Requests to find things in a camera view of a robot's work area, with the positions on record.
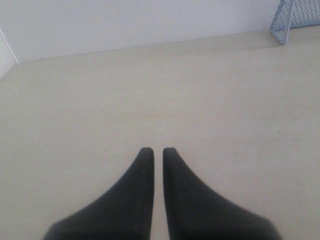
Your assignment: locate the light blue mesh goal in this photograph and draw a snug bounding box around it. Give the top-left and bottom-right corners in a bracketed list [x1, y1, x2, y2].
[269, 0, 320, 45]

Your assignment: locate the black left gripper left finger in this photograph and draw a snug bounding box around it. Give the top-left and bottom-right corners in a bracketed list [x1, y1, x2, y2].
[43, 147, 154, 240]

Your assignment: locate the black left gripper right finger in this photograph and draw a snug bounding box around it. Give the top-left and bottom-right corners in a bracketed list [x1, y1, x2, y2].
[162, 147, 281, 240]

